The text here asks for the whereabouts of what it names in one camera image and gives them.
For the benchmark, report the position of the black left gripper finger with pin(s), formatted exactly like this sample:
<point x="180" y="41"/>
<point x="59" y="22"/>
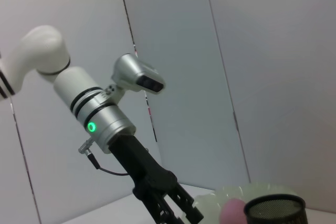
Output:
<point x="189" y="208"/>
<point x="160" y="211"/>

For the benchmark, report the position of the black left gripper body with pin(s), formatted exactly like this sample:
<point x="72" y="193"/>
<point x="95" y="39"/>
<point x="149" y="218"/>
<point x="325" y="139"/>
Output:
<point x="141" y="163"/>

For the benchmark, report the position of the pink toy peach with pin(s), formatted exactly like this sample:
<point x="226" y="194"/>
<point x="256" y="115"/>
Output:
<point x="232" y="212"/>

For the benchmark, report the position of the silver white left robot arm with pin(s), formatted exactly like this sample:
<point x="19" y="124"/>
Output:
<point x="78" y="87"/>

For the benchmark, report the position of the wavy green glass fruit plate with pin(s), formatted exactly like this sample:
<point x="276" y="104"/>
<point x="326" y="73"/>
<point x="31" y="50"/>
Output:
<point x="231" y="191"/>

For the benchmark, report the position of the black mesh pen holder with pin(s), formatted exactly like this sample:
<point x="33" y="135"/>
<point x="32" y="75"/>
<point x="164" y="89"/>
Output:
<point x="275" y="211"/>

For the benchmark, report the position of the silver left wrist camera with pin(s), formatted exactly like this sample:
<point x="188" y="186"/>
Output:
<point x="134" y="74"/>

